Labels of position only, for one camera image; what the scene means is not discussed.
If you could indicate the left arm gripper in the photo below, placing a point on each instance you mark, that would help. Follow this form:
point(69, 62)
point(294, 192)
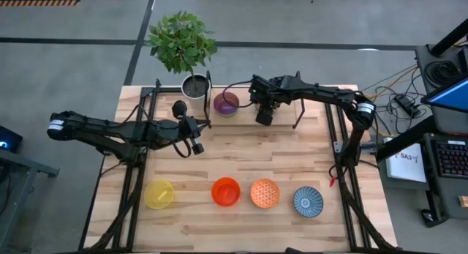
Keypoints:
point(188, 127)

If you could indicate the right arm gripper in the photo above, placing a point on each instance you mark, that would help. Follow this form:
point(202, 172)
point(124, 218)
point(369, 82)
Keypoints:
point(263, 94)

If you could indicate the purple translucent plastic bowl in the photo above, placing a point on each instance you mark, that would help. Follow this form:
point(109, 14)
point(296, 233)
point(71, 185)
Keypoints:
point(228, 102)

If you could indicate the red-orange translucent plastic bowl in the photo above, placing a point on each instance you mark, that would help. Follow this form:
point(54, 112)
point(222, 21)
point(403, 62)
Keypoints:
point(226, 192)

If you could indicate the yellow translucent plastic bowl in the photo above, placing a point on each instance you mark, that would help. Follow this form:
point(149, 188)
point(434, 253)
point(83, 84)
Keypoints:
point(155, 199)

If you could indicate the orange lattice patterned bowl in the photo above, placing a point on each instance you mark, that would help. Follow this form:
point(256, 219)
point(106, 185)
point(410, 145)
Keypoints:
point(265, 193)

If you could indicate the blue striped patterned bowl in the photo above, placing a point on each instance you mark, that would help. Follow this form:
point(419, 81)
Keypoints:
point(308, 201)

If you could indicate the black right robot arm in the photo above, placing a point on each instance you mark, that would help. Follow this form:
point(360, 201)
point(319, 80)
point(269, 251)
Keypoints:
point(329, 93)

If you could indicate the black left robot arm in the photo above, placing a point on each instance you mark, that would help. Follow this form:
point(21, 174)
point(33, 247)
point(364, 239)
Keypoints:
point(109, 131)

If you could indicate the wooden shelf with black legs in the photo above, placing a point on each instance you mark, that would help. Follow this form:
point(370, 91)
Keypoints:
point(285, 116)

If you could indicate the green plant in white pot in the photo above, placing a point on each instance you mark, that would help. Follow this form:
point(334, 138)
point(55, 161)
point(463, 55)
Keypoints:
point(181, 41)

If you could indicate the black power brick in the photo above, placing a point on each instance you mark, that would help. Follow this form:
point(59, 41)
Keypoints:
point(405, 104)

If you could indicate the black diagonal beam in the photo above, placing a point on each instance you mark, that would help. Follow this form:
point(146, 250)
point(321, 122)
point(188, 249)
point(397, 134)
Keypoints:
point(402, 138)

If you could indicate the white printed paper sheet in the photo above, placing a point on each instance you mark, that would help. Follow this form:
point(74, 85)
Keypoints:
point(406, 168)

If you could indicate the grey metal stand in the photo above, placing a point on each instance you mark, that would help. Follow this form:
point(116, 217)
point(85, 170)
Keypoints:
point(22, 162)

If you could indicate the blue screen monitor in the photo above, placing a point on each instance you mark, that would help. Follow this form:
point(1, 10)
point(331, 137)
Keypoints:
point(451, 96)

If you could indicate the black box with blue light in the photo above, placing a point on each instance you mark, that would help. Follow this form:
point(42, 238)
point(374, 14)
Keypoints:
point(11, 137)

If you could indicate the black diagonal pole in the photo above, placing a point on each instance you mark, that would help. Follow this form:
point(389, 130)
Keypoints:
point(449, 38)

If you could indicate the black backlit keyboard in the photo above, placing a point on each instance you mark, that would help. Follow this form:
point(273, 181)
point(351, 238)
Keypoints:
point(453, 159)

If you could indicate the grey workstation cart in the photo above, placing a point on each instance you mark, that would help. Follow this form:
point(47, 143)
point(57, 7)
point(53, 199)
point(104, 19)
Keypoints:
point(444, 195)

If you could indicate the small orange brown object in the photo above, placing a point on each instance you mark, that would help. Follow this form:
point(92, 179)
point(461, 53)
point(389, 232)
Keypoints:
point(464, 201)

